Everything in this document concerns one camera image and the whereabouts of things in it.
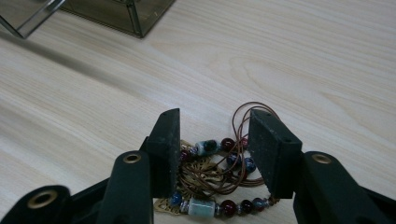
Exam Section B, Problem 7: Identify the smoked glass box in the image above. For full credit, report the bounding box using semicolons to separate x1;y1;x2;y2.
59;0;177;39

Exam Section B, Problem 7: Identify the glass box lid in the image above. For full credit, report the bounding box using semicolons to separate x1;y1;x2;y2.
0;0;67;40

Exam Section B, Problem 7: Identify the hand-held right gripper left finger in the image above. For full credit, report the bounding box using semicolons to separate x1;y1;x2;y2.
139;107;182;199

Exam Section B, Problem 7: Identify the beaded brown cord necklace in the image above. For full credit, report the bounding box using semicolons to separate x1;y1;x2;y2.
153;101;281;218

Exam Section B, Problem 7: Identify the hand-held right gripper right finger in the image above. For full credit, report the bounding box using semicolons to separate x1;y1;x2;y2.
247;108;304;200

